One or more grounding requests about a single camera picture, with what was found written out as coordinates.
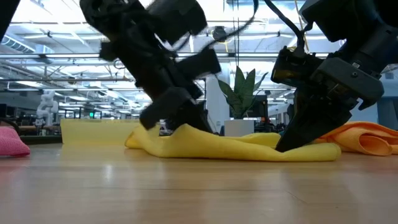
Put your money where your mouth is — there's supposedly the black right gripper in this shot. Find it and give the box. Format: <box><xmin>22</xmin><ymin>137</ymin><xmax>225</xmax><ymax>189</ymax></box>
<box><xmin>275</xmin><ymin>49</ymin><xmax>385</xmax><ymax>152</ymax></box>

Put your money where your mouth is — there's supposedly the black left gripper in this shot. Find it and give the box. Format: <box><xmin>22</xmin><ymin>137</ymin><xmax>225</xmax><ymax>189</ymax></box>
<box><xmin>139</xmin><ymin>55</ymin><xmax>215</xmax><ymax>134</ymax></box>

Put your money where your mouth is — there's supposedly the yellow microfiber towel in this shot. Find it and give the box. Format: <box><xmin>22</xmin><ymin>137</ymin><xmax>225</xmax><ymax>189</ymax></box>
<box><xmin>124</xmin><ymin>123</ymin><xmax>342</xmax><ymax>162</ymax></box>

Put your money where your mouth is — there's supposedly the yellow translucent plastic bin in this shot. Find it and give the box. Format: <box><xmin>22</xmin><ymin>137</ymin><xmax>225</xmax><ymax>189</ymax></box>
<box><xmin>60</xmin><ymin>119</ymin><xmax>141</xmax><ymax>146</ymax></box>

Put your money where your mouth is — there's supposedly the pink microfiber towel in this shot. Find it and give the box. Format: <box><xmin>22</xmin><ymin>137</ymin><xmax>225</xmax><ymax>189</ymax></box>
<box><xmin>0</xmin><ymin>126</ymin><xmax>31</xmax><ymax>157</ymax></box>

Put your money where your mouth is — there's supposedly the orange microfiber towel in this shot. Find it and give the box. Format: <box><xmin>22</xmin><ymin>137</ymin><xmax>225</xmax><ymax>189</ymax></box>
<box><xmin>312</xmin><ymin>121</ymin><xmax>398</xmax><ymax>156</ymax></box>

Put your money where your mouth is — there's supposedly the snake plant in white pot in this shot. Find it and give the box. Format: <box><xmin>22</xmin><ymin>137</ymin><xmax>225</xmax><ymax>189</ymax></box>
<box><xmin>217</xmin><ymin>65</ymin><xmax>269</xmax><ymax>137</ymax></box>

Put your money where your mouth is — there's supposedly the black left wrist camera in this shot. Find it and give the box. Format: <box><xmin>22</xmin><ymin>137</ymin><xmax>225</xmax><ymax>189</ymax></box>
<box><xmin>175</xmin><ymin>48</ymin><xmax>222</xmax><ymax>80</ymax></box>

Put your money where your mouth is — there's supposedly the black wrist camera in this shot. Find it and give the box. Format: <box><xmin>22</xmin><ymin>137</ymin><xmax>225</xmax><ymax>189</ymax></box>
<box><xmin>175</xmin><ymin>48</ymin><xmax>222</xmax><ymax>80</ymax></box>
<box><xmin>270</xmin><ymin>45</ymin><xmax>324</xmax><ymax>91</ymax></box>

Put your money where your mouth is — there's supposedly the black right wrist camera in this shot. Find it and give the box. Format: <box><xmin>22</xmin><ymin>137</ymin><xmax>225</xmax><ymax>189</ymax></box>
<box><xmin>270</xmin><ymin>45</ymin><xmax>324</xmax><ymax>91</ymax></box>

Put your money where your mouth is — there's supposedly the yellow cable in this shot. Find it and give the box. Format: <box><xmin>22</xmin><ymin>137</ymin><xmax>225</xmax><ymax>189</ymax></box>
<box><xmin>294</xmin><ymin>0</ymin><xmax>309</xmax><ymax>52</ymax></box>

